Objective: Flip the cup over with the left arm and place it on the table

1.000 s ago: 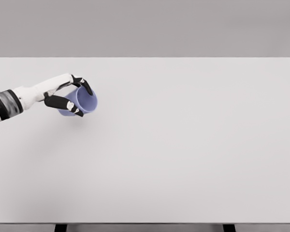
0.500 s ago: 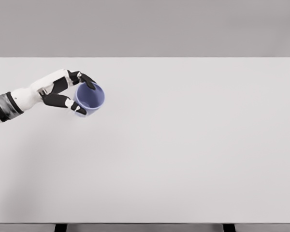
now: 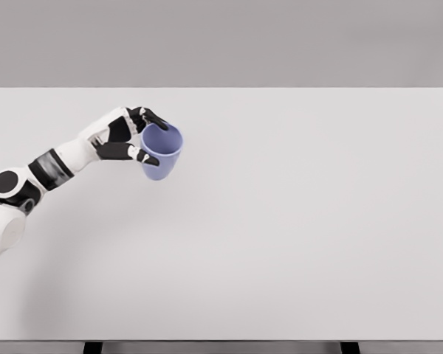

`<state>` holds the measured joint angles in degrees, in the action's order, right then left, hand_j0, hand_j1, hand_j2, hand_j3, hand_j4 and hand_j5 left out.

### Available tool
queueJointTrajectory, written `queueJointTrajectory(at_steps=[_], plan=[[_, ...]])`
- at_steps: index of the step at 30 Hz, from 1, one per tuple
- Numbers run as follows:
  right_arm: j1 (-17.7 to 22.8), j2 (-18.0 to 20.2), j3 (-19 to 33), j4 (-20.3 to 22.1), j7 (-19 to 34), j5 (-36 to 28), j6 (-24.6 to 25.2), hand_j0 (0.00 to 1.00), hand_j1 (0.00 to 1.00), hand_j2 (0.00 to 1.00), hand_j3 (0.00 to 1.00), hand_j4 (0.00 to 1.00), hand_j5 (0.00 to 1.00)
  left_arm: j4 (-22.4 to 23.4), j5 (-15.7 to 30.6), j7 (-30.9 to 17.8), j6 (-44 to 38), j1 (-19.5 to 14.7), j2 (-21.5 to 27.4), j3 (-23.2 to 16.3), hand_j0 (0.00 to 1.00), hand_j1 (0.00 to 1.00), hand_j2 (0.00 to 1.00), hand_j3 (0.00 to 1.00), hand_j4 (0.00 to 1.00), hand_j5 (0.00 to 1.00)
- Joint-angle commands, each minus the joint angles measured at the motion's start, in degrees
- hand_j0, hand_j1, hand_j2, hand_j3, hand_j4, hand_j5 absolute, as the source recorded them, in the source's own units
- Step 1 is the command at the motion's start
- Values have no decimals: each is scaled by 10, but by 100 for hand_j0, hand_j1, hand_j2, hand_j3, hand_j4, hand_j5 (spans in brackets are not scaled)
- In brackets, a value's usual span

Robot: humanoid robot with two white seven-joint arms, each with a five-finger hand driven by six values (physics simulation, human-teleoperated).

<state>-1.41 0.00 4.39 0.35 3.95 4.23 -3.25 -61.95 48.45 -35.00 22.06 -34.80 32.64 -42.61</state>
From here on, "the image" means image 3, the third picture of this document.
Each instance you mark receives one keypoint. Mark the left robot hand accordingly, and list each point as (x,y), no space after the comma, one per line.
(116,130)

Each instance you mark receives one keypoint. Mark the blue plastic cup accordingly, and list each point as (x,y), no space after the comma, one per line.
(162,147)

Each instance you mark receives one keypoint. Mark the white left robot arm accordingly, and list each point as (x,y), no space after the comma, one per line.
(40,173)

